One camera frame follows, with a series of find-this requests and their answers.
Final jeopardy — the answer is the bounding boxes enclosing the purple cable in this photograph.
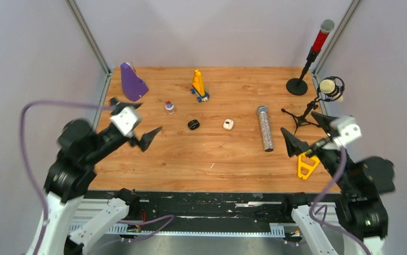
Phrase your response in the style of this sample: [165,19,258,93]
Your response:
[20,100,176,255]
[284,147,373,255]

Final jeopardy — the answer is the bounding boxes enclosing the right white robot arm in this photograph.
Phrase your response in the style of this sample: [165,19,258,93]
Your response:
[281,112,395,254]

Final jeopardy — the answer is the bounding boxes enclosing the yellow plastic handle tool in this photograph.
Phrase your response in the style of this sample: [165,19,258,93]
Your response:
[297,154,321,180]

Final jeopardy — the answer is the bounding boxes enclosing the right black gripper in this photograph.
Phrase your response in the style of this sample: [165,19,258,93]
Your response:
[279,109,354,190]

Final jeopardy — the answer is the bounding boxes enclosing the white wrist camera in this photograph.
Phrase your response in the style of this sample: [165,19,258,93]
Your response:
[330,116,362,150]
[110,106,142,138]

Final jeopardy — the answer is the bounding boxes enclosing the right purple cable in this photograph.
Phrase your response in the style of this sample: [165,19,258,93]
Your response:
[284,147,373,255]

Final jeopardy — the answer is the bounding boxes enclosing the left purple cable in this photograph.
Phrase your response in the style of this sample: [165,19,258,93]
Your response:
[20,100,176,255]

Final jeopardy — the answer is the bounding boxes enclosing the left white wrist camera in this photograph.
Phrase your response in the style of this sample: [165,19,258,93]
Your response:
[110,106,142,138]

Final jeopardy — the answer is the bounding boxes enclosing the white earbud charging case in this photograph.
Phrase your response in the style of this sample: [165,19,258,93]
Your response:
[223,119,234,131]

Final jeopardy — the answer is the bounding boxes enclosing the purple plastic wedge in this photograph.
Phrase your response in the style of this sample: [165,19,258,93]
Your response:
[120,62,149,101]

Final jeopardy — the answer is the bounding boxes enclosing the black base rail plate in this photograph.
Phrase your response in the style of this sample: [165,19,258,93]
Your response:
[80,190,337,234]

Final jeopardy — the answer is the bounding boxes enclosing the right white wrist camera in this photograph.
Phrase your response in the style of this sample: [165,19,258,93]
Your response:
[330,116,362,150]

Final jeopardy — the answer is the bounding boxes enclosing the red microphone on stand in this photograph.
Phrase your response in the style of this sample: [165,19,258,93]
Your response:
[286,19,335,96]

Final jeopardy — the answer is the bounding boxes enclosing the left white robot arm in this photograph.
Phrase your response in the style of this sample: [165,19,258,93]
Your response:
[27,98,159,254]

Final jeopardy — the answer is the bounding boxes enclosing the yellow blue toy car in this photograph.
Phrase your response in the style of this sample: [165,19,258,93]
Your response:
[190,70,210,103]

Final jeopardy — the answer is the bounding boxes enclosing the beige microphone shock mount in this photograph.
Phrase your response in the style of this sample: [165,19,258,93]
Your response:
[281,76,345,134]

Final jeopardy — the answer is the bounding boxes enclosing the glitter silver microphone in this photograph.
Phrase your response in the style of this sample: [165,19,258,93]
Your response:
[257,105,274,152]

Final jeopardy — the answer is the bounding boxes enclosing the black earbud charging case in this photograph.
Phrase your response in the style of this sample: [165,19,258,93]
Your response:
[187,120,200,130]

